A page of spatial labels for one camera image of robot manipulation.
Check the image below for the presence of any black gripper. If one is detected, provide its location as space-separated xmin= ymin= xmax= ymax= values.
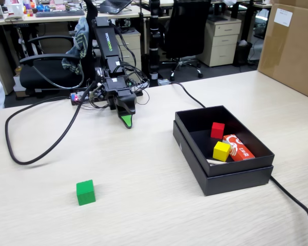
xmin=102 ymin=75 xmax=137 ymax=130

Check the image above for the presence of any green wooden cube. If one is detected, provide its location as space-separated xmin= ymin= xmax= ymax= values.
xmin=76 ymin=179 xmax=97 ymax=207

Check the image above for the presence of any black cardboard box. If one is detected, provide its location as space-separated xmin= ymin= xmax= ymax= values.
xmin=172 ymin=105 xmax=275 ymax=197

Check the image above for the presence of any large brown cardboard box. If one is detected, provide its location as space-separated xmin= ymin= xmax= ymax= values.
xmin=257 ymin=0 xmax=308 ymax=102

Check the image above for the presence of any blue controller board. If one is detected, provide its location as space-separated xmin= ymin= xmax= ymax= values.
xmin=70 ymin=92 xmax=93 ymax=106

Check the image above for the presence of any beige drawer cabinet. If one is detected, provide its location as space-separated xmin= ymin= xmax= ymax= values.
xmin=196 ymin=17 xmax=242 ymax=68
xmin=92 ymin=28 xmax=142 ymax=77

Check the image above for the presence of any black vertical pole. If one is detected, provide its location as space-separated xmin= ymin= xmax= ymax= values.
xmin=148 ymin=0 xmax=161 ymax=88

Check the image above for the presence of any blue striped cloth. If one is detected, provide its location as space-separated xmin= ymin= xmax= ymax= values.
xmin=61 ymin=16 xmax=89 ymax=75

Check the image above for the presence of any black armrest office chair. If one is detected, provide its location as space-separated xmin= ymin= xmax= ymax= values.
xmin=19 ymin=0 xmax=98 ymax=93

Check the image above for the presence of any black laptop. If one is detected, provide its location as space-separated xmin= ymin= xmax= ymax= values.
xmin=96 ymin=0 xmax=133 ymax=15

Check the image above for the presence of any long beige office desk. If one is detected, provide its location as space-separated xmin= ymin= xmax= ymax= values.
xmin=0 ymin=4 xmax=175 ymax=27

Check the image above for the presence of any red wooden cube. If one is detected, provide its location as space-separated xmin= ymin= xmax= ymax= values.
xmin=210 ymin=122 xmax=225 ymax=140

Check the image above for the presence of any black mesh office chair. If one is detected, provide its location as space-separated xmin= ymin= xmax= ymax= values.
xmin=160 ymin=0 xmax=213 ymax=81

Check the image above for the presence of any black keyboard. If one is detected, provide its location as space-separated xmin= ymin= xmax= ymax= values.
xmin=35 ymin=10 xmax=85 ymax=18

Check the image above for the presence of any yellow wooden cube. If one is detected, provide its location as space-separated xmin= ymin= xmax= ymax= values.
xmin=212 ymin=141 xmax=232 ymax=162

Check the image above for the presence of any light wooden stick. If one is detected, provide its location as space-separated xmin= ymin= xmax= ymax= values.
xmin=206 ymin=159 xmax=228 ymax=166

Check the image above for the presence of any orange printed carton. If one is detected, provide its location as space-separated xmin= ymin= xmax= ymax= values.
xmin=222 ymin=134 xmax=256 ymax=162

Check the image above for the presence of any black trash bin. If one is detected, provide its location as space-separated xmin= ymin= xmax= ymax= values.
xmin=233 ymin=40 xmax=254 ymax=67

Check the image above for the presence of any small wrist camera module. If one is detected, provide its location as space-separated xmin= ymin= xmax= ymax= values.
xmin=89 ymin=83 xmax=106 ymax=102

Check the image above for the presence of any thin black wire bundle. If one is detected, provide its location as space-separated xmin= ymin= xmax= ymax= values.
xmin=87 ymin=23 xmax=151 ymax=110

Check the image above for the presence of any thick black looped cable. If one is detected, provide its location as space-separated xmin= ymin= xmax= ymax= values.
xmin=4 ymin=81 xmax=97 ymax=166

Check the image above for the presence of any thick black long cable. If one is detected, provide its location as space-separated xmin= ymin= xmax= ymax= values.
xmin=166 ymin=81 xmax=308 ymax=246

